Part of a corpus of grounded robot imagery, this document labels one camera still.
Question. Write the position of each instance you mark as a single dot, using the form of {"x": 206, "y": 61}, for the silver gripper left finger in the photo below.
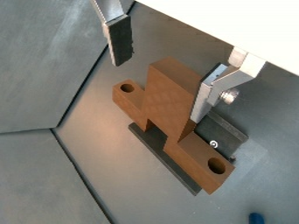
{"x": 117, "y": 29}

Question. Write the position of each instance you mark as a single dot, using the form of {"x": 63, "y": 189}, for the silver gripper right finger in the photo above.
{"x": 218, "y": 86}

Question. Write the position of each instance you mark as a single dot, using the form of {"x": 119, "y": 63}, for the brown cross-shaped block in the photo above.
{"x": 162, "y": 103}

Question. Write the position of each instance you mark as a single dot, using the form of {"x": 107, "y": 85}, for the blue hexagonal peg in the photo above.
{"x": 256, "y": 218}

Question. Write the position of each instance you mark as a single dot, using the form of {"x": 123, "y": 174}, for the dark grey fixture bracket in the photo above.
{"x": 201, "y": 159}

